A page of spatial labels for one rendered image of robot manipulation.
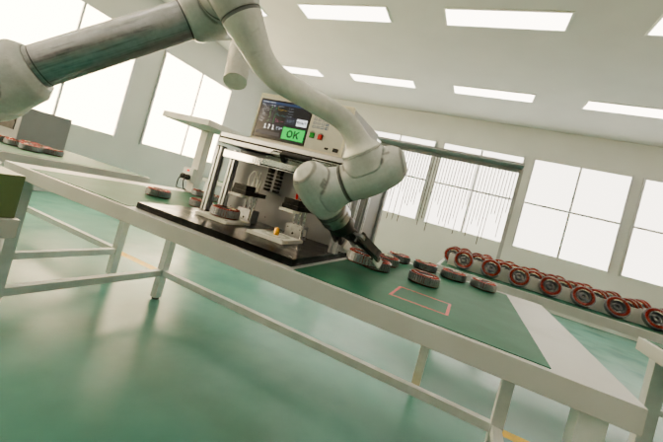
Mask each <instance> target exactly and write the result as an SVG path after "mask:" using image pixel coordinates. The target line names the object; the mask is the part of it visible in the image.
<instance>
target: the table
mask: <svg viewBox="0 0 663 442"><path fill-rule="evenodd" d="M450 253H452V254H455V256H454V264H455V266H453V265H450V264H447V261H448V258H449V254H450ZM461 257H464V258H461ZM459 259H460V261H461V262H459ZM462 259H464V260H465V261H462ZM467 259H468V261H469V262H467ZM474 260H478V261H481V266H480V271H481V273H482V274H483V275H481V274H478V273H474V272H471V271H468V270H466V269H469V268H471V267H472V266H473V263H474ZM462 263H465V264H462ZM436 265H437V266H438V268H437V271H439V272H441V269H442V268H443V267H446V268H450V269H453V270H457V271H460V272H462V273H464V274H465V275H466V276H467V279H466V281H469V282H470V280H471V277H477V278H481V279H484V280H487V281H489V282H492V283H495V284H496V285H497V290H496V291H499V292H502V293H505V294H508V295H511V296H515V297H518V298H521V299H524V300H527V301H530V302H533V303H536V304H539V305H542V306H543V307H544V308H546V309H549V310H552V311H555V312H559V313H562V314H565V315H567V316H570V317H573V318H576V319H579V320H582V321H585V322H588V323H591V324H594V325H597V326H600V327H603V328H607V329H610V330H613V331H616V332H621V333H624V334H627V335H630V336H633V337H636V338H639V337H642V338H645V339H648V340H651V341H654V342H657V343H660V344H663V308H660V309H658V308H654V307H652V306H651V305H650V304H648V302H647V301H645V300H643V299H635V298H634V299H632V298H624V297H622V296H621V295H619V293H618V292H616V291H611V290H602V289H596V288H595V289H594V288H593V287H592V286H590V285H589V284H587V283H580V282H574V281H572V280H566V279H565V278H564V277H563V276H560V275H554V274H551V273H546V274H545V273H544V272H541V271H539V270H538V269H535V268H532V267H529V268H528V267H527V266H520V265H519V266H518V264H515V263H514V262H513V261H510V260H509V261H507V260H506V261H504V260H503V259H498V258H497V259H493V258H492V257H491V256H490V255H482V254H480V253H473V254H472V252H471V251H470V250H469V249H467V248H459V247H457V246H454V247H450V248H448V249H446V250H445V252H444V258H443V259H441V260H440V261H439V262H438V263H436ZM486 267H487V270H486V269H485V268H486ZM494 267H495V271H494ZM501 267H505V268H504V269H508V270H510V271H509V272H508V280H509V282H510V283H511V284H510V283H506V282H503V281H500V280H497V279H494V278H496V277H497V276H499V274H500V272H501ZM489 268H492V270H490V269H489ZM492 272H493V273H492ZM516 273H521V274H516ZM513 275H515V279H514V277H513ZM522 275H523V276H524V280H522ZM517 276H520V278H518V277H517ZM530 276H535V277H534V278H538V279H541V280H540V281H539V283H538V287H539V289H540V291H541V292H542V293H544V294H541V293H538V292H535V291H532V290H529V289H525V288H522V287H525V286H526V285H528V283H529V282H530ZM517 280H518V281H517ZM519 281H522V282H519ZM547 282H549V284H546V283H547ZM553 285H554V287H555V288H553ZM545 286H546V287H545ZM549 286H551V287H552V288H549ZM562 286H563V287H564V286H565V287H567V288H570V289H572V290H571V292H570V298H571V300H572V302H573V303H574V304H572V303H569V302H566V301H563V300H560V299H556V298H554V297H556V296H558V295H559V294H560V293H561V290H562ZM546 288H547V289H548V290H547V289H546ZM550 290H553V291H550ZM578 292H583V293H581V294H579V293H578ZM577 295H578V297H577ZM581 295H582V296H584V298H582V297H581ZM586 295H587V296H588V300H587V296H586ZM596 296H597V297H600V298H603V299H606V300H605V301H604V304H603V305H604V307H605V308H604V309H605V311H606V312H607V313H608V312H609V313H608V314H610V315H607V314H604V313H601V312H598V311H595V310H592V309H588V308H589V307H591V306H593V305H594V304H595V303H596ZM581 300H582V301H581ZM583 301H586V302H583ZM612 303H617V304H614V305H613V304H612ZM616 306H617V307H618V309H617V308H616ZM612 307H613V308H612ZM631 307H633V308H636V309H638V308H641V309H643V308H646V310H644V311H643V312H642V314H641V318H642V320H643V322H644V323H645V324H646V325H647V326H648V327H646V326H643V325H639V324H636V323H633V322H630V321H627V320H623V319H624V318H626V317H628V316H629V315H630V313H631ZM622 308H623V309H622ZM619 311H621V313H620V312H619ZM652 314H653V315H657V316H651V315H652ZM650 318H651V319H650ZM655 318H656V319H657V320H658V321H656V320H655ZM661 320H662V323H661ZM657 324H660V325H657ZM428 352H429V348H427V347H424V346H421V347H420V350H419V354H418V357H417V361H416V365H415V369H414V372H413V376H412V380H411V382H412V383H413V384H415V385H417V386H418V387H419V385H420V382H421V378H422V374H423V371H424V367H425V363H426V360H427V356H428Z"/></svg>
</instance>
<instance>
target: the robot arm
mask: <svg viewBox="0 0 663 442"><path fill-rule="evenodd" d="M193 39H194V40H195V41H196V42H201V43H205V42H212V41H220V40H230V39H232V40H233V41H234V43H235V44H236V46H237V48H238V49H239V50H240V51H241V53H242V54H243V56H244V58H245V59H246V61H247V62H248V64H249V65H250V67H251V68H252V70H253V71H254V72H255V74H256V75H257V76H258V77H259V78H260V79H261V80H262V81H263V83H264V84H265V85H266V86H267V87H268V88H270V89H271V90H272V91H274V92H275V93H277V94H278V95H280V96H281V97H283V98H285V99H287V100H288V101H290V102H292V103H294V104H295V105H297V106H299V107H301V108H302V109H304V110H306V111H308V112H310V113H312V114H314V115H315V116H317V117H319V118H321V119H322V120H324V121H326V122H328V123H329V124H331V125H332V126H334V127H335V128H336V129H337V130H338V131H339V132H340V134H341V136H342V137H343V140H344V143H345V151H344V154H343V156H342V160H343V164H342V165H340V166H336V167H325V166H324V165H323V164H321V163H318V162H315V161H307V162H305V163H303V164H301V165H300V166H299V167H298V168H297V169H296V171H295V172H294V175H293V185H294V188H295V190H296V192H297V194H298V196H299V197H300V199H301V201H302V202H303V204H304V205H305V206H306V207H307V209H308V210H309V211H310V212H311V213H313V214H314V215H316V216H317V218H318V219H319V220H320V221H321V223H322V224H323V225H324V227H325V228H327V229H329V230H330V232H331V236H332V239H333V241H334V242H338V244H339V245H341V247H342V248H343V249H344V251H345V252H346V253H347V250H348V249H349V248H352V246H351V245H350V243H349V242H348V241H350V242H351V243H352V244H353V245H357V246H358V247H359V248H360V249H362V250H363V251H364V252H365V253H366V254H368V255H369V256H370V257H369V259H371V261H372V262H373V263H374V265H375V266H376V268H377V269H379V268H380V266H381V264H382V263H383V261H382V260H381V258H380V254H381V251H380V250H379V249H378V248H377V247H376V246H375V245H374V243H373V242H372V241H371V240H370V239H369V238H368V237H367V236H366V234H365V233H364V232H362V233H361V234H359V233H358V232H357V231H356V229H354V220H353V219H352V217H351V212H350V209H349V208H348V206H347V205H346V204H348V203H350V202H352V201H355V200H359V199H365V198H368V197H371V196H374V195H377V194H379V193H382V192H384V191H386V190H388V189H390V188H392V187H394V186H396V185H397V184H399V183H400V182H401V181H402V180H403V179H404V178H405V176H406V174H407V166H406V161H405V152H404V151H403V150H401V149H400V148H399V147H396V146H392V145H389V146H385V147H384V146H382V145H381V143H380V141H376V140H374V139H372V138H371V137H370V136H369V135H368V133H367V132H366V130H365V128H364V127H363V125H362V124H361V123H360V121H359V120H358V119H357V118H356V116H355V115H354V114H353V113H352V112H350V111H349V110H348V109H346V108H345V107H344V106H342V105H341V104H339V103H338V102H336V101H334V100H333V99H331V98H330V97H328V96H327V95H325V94H323V93H322V92H320V91H319V90H317V89H315V88H314V87H312V86H311V85H309V84H307V83H306V82H304V81H303V80H301V79H299V78H298V77H296V76H295V75H293V74H292V73H290V72H289V71H288V70H286V69H285V68H284V67H283V66H282V65H281V64H280V63H279V62H278V60H277V59H276V57H275V56H274V54H273V52H272V49H271V46H270V43H269V39H268V35H267V32H266V28H265V24H264V19H263V15H262V10H261V8H260V5H259V2H258V0H174V1H170V2H167V3H164V4H160V5H157V6H154V7H150V8H147V9H144V10H141V11H137V12H134V13H131V14H127V15H124V16H121V17H117V18H114V19H111V20H107V21H104V22H101V23H97V24H94V25H91V26H88V27H85V28H82V29H78V30H75V31H72V32H68V33H65V34H62V35H58V36H55V37H49V38H46V39H43V40H39V41H36V42H33V43H29V44H26V45H24V44H22V43H20V42H17V41H14V40H11V39H7V38H1V39H0V122H2V121H9V120H13V119H16V118H19V117H21V116H23V115H24V114H26V113H27V112H28V111H29V110H31V109H33V108H35V107H36V106H38V105H40V104H42V103H44V102H46V101H48V100H49V99H50V97H51V95H52V93H53V90H54V86H56V85H59V84H62V83H65V82H68V81H71V80H74V79H77V78H80V77H83V76H86V75H89V74H92V73H95V72H98V71H101V70H104V69H107V68H110V67H113V66H115V65H118V64H121V63H124V62H127V61H130V60H133V59H136V58H139V57H142V56H145V55H148V54H151V53H154V52H157V51H160V50H163V49H166V48H169V47H172V46H175V45H178V44H181V43H184V42H187V41H190V40H193ZM356 237H357V239H356ZM355 239H356V241H355V242H354V240H355Z"/></svg>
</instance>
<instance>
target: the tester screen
mask: <svg viewBox="0 0 663 442"><path fill-rule="evenodd" d="M310 115H311V113H310V112H308V111H307V110H304V109H302V108H301V107H299V106H296V105H290V104H284V103H279V102H273V101H267V100H263V101H262V104H261V108H260V112H259V115H258V121H257V125H256V129H262V130H267V131H272V132H276V133H279V136H278V137H277V136H272V135H267V134H262V133H258V132H256V129H255V132H254V134H256V135H261V136H266V137H270V138H275V139H280V140H284V141H289V142H293V143H298V144H303V142H302V143H300V142H295V141H291V140H286V139H281V138H280V137H281V133H282V130H283V126H284V127H289V128H294V129H299V130H304V131H305V133H306V129H307V126H306V128H304V127H299V126H294V125H289V124H284V123H285V120H286V117H291V118H297V119H302V120H308V122H309V118H310ZM264 122H265V123H270V124H275V127H274V130H270V129H265V128H262V127H263V123H264Z"/></svg>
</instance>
